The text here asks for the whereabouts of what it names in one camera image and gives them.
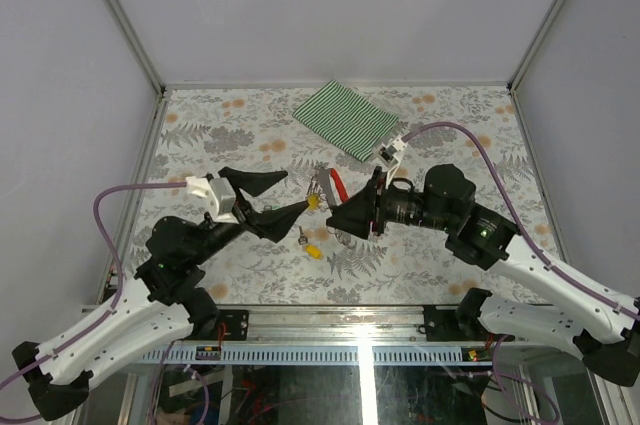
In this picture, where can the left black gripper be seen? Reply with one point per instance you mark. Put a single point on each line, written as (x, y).
(273, 224)

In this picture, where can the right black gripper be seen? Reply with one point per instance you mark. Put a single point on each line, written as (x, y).
(356, 215)

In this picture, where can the key with yellow tag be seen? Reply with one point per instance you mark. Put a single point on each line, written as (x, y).
(310, 249)

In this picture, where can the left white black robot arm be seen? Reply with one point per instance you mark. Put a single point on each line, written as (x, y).
(161, 300)

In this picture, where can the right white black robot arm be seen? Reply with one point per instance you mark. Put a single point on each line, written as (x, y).
(583, 318)

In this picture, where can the green striped folded cloth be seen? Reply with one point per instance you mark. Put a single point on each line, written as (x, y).
(346, 120)

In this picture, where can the floral table mat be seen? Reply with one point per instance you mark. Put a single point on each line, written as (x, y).
(475, 128)

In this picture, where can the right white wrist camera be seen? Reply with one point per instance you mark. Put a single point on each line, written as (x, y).
(390, 156)

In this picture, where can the aluminium mounting rail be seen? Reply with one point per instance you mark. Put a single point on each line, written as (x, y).
(320, 322)

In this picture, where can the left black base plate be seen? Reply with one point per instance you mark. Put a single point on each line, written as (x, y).
(226, 325)

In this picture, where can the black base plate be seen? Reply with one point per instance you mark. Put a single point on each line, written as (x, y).
(226, 325)
(439, 324)

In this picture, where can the aluminium frame profiles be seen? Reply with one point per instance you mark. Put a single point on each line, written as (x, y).
(260, 44)

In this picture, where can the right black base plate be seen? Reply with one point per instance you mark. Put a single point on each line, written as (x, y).
(439, 324)

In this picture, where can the blue slotted cable duct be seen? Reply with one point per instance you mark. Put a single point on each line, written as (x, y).
(244, 354)

